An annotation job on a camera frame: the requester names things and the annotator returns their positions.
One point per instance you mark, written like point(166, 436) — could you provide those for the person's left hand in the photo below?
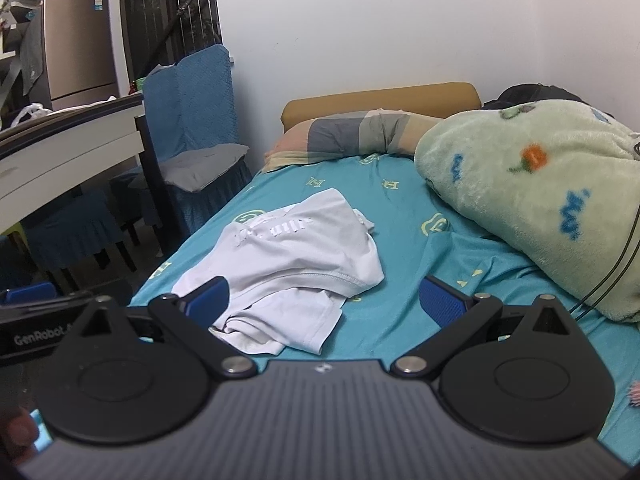
point(20, 430)

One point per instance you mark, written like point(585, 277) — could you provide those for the dark window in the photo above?
point(150, 20)

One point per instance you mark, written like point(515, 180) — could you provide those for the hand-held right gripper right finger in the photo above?
point(440, 302)

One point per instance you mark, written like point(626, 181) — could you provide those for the white table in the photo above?
point(65, 145)

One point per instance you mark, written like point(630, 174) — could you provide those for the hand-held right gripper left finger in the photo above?
point(206, 300)

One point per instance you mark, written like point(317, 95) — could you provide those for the brown headboard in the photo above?
point(400, 97)

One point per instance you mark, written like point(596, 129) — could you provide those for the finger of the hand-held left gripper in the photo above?
point(27, 294)

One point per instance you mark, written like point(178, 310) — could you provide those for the white t-shirt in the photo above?
point(300, 260)

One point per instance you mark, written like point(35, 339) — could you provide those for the pink spiky ball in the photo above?
point(635, 396)

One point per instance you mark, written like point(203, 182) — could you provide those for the white plastic bag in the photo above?
point(30, 112)

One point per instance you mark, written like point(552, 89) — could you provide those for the grey seat cushion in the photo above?
point(205, 162)

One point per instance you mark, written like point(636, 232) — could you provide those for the green fleece blanket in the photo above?
point(525, 200)

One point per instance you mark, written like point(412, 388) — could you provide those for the chair with dark blue cover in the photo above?
point(70, 225)

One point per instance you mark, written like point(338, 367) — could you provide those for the teal bed sheet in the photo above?
point(410, 260)

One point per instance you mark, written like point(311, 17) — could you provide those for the plaid pillow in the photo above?
point(340, 135)

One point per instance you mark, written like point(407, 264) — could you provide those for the black clothes pile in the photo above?
point(530, 92)

